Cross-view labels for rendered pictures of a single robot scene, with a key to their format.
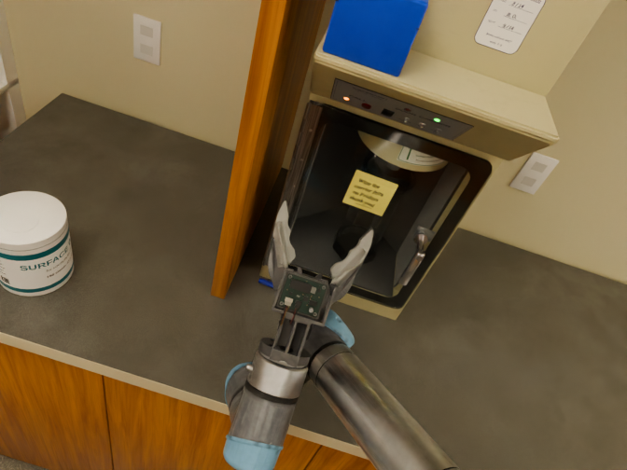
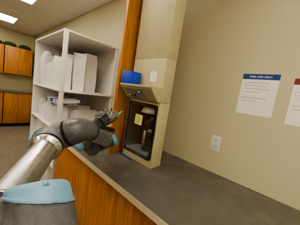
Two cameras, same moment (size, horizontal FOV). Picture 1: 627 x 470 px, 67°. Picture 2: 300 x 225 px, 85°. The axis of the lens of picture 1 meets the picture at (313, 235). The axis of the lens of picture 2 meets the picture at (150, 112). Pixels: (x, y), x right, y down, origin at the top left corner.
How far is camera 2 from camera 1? 1.03 m
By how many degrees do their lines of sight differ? 54
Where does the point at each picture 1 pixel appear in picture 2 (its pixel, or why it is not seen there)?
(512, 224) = (216, 166)
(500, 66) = (154, 84)
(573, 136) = (222, 128)
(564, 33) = (161, 75)
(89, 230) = not seen: hidden behind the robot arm
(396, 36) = (128, 77)
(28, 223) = not seen: hidden behind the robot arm
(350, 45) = (124, 80)
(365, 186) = (137, 117)
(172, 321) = not seen: hidden behind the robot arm
